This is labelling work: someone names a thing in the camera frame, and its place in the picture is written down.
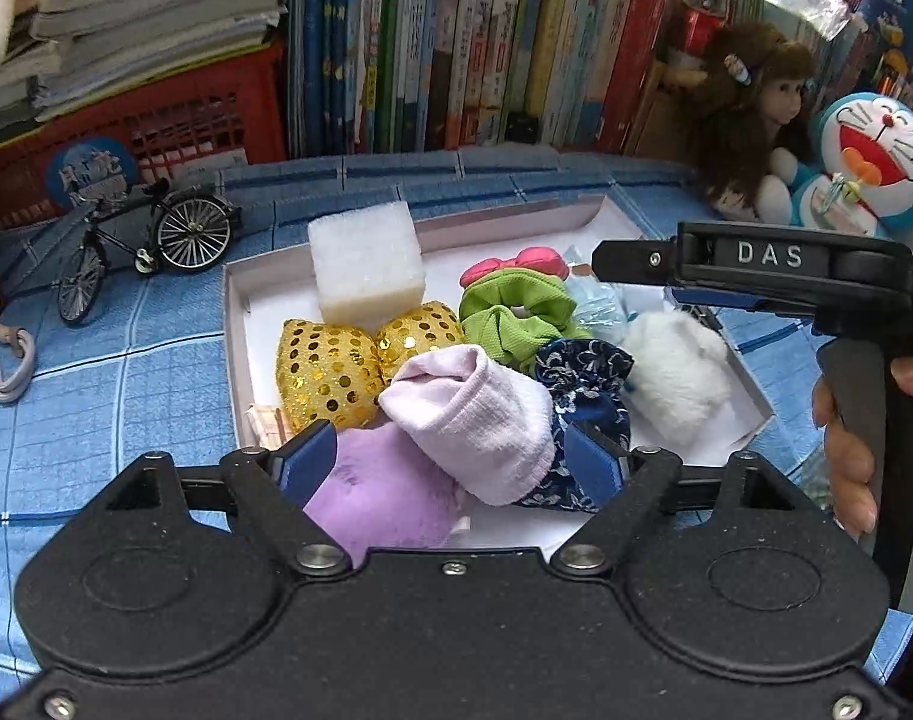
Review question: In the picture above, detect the purple fluffy heart plush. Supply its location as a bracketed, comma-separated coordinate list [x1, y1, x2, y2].
[304, 422, 465, 567]

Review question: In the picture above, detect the navy floral scrunchie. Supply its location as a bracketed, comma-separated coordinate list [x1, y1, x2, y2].
[516, 338, 634, 514]

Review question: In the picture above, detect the gold sequin bow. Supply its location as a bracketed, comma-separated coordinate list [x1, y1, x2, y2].
[276, 301, 465, 433]

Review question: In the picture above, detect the pink towel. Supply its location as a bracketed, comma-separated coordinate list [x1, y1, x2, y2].
[379, 344, 555, 507]

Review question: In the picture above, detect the white fluffy plush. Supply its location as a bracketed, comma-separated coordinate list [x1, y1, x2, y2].
[623, 310, 731, 447]

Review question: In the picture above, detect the green striped cloth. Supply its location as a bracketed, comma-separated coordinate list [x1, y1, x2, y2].
[562, 245, 629, 346]

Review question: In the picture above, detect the green scrunchie with pink bow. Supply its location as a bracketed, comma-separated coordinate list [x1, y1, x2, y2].
[458, 247, 590, 374]

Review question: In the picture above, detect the white foam block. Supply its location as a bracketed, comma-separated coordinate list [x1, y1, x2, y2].
[307, 202, 425, 332]

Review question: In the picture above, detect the beige plush piece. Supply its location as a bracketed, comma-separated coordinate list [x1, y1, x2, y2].
[247, 405, 292, 450]

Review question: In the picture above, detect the person's right hand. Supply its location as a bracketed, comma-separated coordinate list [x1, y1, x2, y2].
[811, 358, 913, 538]

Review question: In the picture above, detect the blue Doraemon plush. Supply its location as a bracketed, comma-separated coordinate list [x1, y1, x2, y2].
[756, 93, 913, 249]

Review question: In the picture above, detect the brown haired doll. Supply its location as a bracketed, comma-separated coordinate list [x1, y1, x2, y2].
[680, 21, 815, 221]

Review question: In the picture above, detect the miniature black bicycle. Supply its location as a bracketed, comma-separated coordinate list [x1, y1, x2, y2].
[56, 179, 242, 327]

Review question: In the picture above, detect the red plastic crate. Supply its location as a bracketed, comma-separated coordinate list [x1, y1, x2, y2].
[0, 41, 286, 231]

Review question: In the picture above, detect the row of upright books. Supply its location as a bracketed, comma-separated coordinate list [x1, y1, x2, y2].
[281, 0, 764, 156]

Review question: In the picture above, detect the stack of flat books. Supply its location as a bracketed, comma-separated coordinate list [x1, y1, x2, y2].
[0, 0, 284, 138]

